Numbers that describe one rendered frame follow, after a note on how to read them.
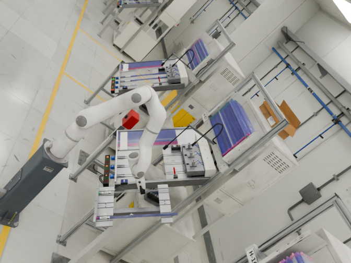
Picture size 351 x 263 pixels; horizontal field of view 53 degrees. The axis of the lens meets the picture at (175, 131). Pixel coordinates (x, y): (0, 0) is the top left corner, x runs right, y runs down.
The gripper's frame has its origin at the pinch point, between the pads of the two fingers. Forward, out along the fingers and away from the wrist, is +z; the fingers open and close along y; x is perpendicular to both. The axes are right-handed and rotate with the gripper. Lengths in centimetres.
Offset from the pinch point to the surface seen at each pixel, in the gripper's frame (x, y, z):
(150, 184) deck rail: -4.6, 17.0, 11.6
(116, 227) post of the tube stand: 21.1, -14.0, 15.7
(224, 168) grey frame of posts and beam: -59, 13, 5
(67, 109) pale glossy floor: 89, 192, 36
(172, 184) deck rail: -20.1, 16.9, 15.3
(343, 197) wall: -178, 45, 98
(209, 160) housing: -51, 29, 9
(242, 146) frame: -73, 15, -11
